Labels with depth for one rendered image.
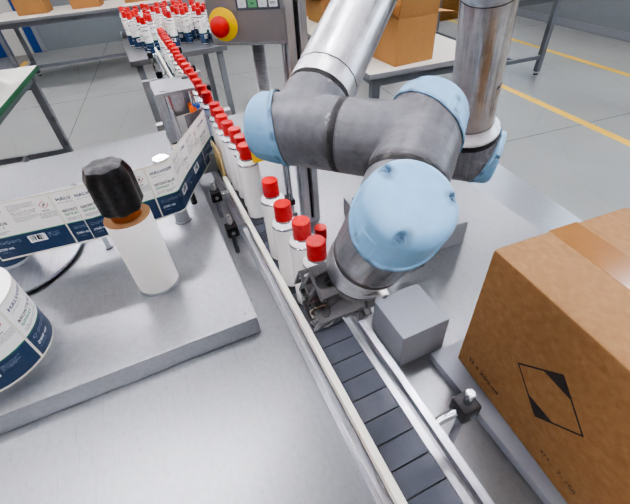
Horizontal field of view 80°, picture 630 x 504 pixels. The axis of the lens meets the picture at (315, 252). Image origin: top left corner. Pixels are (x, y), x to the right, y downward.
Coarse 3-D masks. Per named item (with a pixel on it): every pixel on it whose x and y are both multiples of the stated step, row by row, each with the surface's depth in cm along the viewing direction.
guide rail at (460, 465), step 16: (368, 336) 61; (384, 352) 59; (400, 384) 55; (416, 400) 53; (432, 416) 51; (432, 432) 50; (448, 448) 48; (464, 464) 46; (464, 480) 46; (480, 496) 44
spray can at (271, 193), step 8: (272, 176) 77; (264, 184) 75; (272, 184) 75; (264, 192) 77; (272, 192) 76; (264, 200) 78; (272, 200) 77; (264, 208) 79; (272, 208) 78; (264, 216) 81; (272, 216) 79; (272, 232) 82; (272, 240) 84; (272, 248) 86; (272, 256) 88
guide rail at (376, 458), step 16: (224, 176) 112; (240, 208) 99; (256, 240) 89; (272, 272) 82; (288, 288) 77; (288, 304) 76; (304, 320) 70; (320, 352) 65; (336, 384) 60; (352, 416) 57; (368, 448) 53; (384, 464) 51; (384, 480) 50; (400, 496) 48
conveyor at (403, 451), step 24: (264, 240) 94; (336, 336) 72; (336, 360) 68; (360, 360) 67; (360, 384) 64; (384, 384) 64; (360, 408) 61; (384, 408) 61; (384, 432) 58; (408, 432) 58; (384, 456) 55; (408, 456) 55; (432, 456) 55; (408, 480) 53; (432, 480) 53
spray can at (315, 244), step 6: (306, 240) 61; (312, 240) 61; (318, 240) 61; (324, 240) 61; (306, 246) 61; (312, 246) 60; (318, 246) 60; (324, 246) 61; (312, 252) 61; (318, 252) 61; (324, 252) 62; (306, 258) 64; (312, 258) 62; (318, 258) 62; (324, 258) 62; (306, 264) 63; (312, 264) 62; (312, 324) 73; (330, 324) 73
